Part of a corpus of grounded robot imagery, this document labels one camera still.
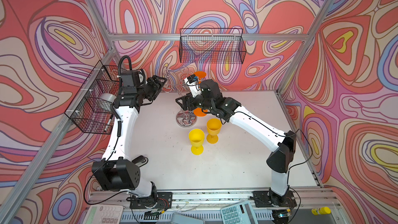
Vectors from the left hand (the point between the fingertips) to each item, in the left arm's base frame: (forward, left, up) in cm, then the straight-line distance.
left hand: (165, 81), depth 74 cm
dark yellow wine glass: (-8, -25, -28) cm, 38 cm away
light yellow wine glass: (-16, -15, -26) cm, 34 cm away
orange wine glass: (-16, -16, -3) cm, 23 cm away
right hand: (-8, -8, -5) cm, 13 cm away
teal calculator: (-50, -35, -34) cm, 70 cm away
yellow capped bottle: (-49, -68, -27) cm, 89 cm away
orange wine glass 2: (+29, -17, -19) cm, 38 cm away
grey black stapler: (-26, +16, -33) cm, 45 cm away
